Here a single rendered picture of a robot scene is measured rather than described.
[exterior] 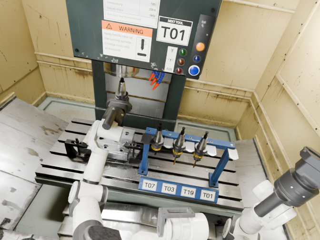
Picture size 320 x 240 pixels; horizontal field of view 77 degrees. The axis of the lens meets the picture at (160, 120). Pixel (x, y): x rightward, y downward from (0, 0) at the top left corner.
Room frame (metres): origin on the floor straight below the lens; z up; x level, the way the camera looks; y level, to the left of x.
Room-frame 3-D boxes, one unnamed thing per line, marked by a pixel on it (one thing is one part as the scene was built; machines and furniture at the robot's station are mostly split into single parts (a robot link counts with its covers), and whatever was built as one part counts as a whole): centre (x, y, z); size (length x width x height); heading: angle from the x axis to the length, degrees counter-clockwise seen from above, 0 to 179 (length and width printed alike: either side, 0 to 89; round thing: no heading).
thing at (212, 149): (0.71, -0.28, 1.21); 0.07 x 0.05 x 0.01; 0
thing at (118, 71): (0.84, 0.21, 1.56); 0.16 x 0.16 x 0.12
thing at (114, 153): (0.88, 0.30, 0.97); 0.29 x 0.23 x 0.05; 90
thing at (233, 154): (0.71, -0.39, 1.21); 0.07 x 0.05 x 0.01; 0
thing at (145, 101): (1.29, 0.21, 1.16); 0.48 x 0.05 x 0.51; 90
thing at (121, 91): (0.84, 0.21, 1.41); 0.04 x 0.04 x 0.07
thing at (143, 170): (0.77, 0.05, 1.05); 0.10 x 0.05 x 0.30; 0
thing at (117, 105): (0.74, 0.21, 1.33); 0.13 x 0.12 x 0.10; 90
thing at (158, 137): (0.71, -0.01, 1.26); 0.04 x 0.04 x 0.07
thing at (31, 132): (0.84, 0.88, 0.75); 0.89 x 0.67 x 0.26; 0
